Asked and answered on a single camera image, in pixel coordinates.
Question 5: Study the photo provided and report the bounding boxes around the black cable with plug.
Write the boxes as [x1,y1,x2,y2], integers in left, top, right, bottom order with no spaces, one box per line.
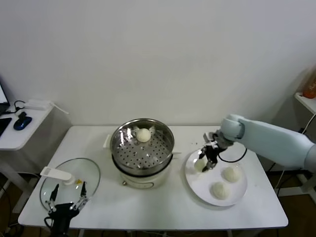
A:
[4,100,28,119]

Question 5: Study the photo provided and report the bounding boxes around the white steamed baozi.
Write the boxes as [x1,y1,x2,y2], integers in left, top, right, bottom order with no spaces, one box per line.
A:
[210,182,230,200]
[223,166,242,184]
[194,159,208,172]
[136,128,151,143]

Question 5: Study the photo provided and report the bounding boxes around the black laptop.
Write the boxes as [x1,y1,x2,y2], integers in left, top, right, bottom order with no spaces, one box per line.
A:
[0,76,11,117]

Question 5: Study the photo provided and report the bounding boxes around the white round plate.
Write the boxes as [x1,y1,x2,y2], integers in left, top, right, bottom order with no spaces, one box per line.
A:
[185,149,248,207]

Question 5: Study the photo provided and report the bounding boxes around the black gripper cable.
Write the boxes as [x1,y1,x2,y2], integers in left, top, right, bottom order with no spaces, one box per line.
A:
[43,216,56,237]
[217,147,248,163]

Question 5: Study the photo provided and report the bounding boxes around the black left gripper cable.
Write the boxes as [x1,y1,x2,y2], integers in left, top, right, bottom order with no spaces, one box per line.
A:
[43,216,56,237]

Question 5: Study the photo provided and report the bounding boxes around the blue computer mouse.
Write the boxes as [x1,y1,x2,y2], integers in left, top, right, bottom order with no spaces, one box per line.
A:
[13,116,33,131]

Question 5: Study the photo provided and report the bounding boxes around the white side table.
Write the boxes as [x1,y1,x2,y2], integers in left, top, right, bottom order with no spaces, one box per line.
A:
[0,100,73,214]

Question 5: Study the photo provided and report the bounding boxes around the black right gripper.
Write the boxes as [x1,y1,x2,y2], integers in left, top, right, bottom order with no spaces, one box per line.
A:
[197,145,220,173]

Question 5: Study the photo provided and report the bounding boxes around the black flat pad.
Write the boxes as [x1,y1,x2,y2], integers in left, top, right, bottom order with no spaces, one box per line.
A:
[0,118,12,138]

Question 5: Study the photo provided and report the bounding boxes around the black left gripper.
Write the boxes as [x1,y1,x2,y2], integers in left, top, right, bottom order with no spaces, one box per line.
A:
[45,181,89,237]

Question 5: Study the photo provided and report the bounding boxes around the glass lid with white handle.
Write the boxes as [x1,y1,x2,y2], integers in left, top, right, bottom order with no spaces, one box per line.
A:
[39,158,101,213]

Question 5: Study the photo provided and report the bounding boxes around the perforated steel steamer basket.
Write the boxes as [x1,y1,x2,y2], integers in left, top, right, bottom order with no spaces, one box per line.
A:
[109,118,175,171]

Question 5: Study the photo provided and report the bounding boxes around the orange bottle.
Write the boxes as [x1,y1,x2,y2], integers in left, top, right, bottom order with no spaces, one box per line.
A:
[302,71,316,99]

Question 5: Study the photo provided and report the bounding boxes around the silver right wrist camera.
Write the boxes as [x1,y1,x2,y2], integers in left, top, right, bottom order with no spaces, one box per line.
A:
[202,132,223,149]

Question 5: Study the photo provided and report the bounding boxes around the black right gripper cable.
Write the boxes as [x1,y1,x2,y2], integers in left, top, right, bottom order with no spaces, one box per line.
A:
[217,147,248,163]

